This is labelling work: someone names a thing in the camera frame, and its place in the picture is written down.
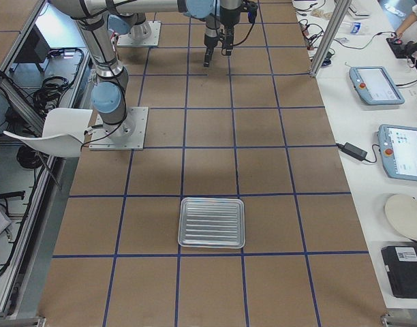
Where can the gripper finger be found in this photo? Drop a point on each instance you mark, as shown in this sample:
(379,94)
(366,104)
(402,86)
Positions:
(208,57)

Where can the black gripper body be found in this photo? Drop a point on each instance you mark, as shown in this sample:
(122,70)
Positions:
(227,20)

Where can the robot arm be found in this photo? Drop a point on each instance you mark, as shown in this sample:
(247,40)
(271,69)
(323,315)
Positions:
(220,18)
(88,15)

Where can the silver ribbed metal tray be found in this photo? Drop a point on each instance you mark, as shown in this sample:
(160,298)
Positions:
(212,223)

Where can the bag of wooden pieces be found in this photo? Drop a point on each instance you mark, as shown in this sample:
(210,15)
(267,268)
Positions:
(321,14)

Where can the blue teach pendant far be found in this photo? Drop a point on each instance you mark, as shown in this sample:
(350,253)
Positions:
(375,86)

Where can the blue teach pendant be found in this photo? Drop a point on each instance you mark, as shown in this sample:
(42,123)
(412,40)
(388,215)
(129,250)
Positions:
(398,150)
(375,86)

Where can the white plastic chair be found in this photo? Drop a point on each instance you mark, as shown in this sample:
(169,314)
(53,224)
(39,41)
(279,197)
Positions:
(63,133)

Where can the black power adapter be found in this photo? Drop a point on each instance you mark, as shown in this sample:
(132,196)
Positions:
(355,152)

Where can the blue teach pendant near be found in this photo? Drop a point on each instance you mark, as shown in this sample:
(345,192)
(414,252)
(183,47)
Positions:
(398,150)

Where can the white round plate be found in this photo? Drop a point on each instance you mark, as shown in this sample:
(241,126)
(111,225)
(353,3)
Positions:
(401,213)

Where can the black laptop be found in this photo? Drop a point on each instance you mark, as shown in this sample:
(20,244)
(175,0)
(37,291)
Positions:
(401,266)

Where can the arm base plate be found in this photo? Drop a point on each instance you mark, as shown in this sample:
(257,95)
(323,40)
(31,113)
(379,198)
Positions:
(129,136)
(145,35)

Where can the aluminium frame post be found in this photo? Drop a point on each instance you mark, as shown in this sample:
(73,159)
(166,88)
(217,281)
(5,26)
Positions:
(330,32)

